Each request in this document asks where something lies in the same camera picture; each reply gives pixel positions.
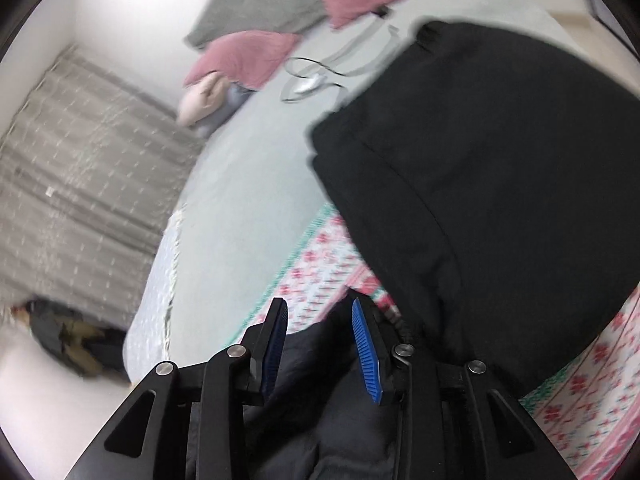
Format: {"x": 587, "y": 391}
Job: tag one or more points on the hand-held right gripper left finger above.
{"x": 272, "y": 347}

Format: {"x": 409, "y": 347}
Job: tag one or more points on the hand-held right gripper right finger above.
{"x": 365, "y": 355}

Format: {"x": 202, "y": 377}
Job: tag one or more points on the black quilted jacket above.
{"x": 320, "y": 410}

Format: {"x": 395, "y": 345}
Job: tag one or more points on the patterned knit-print blanket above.
{"x": 320, "y": 265}

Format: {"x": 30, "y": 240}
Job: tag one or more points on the bed with grey sheet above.
{"x": 240, "y": 170}

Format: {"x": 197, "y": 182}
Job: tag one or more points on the black folded garment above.
{"x": 475, "y": 185}

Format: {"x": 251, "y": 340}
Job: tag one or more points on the dark grey hanging coat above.
{"x": 45, "y": 322}

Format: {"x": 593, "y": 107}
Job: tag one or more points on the beige folded blanket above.
{"x": 200, "y": 100}

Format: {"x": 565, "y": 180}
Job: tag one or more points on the grey star-print curtain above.
{"x": 75, "y": 175}

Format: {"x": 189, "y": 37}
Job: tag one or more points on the grey padded headboard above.
{"x": 260, "y": 5}

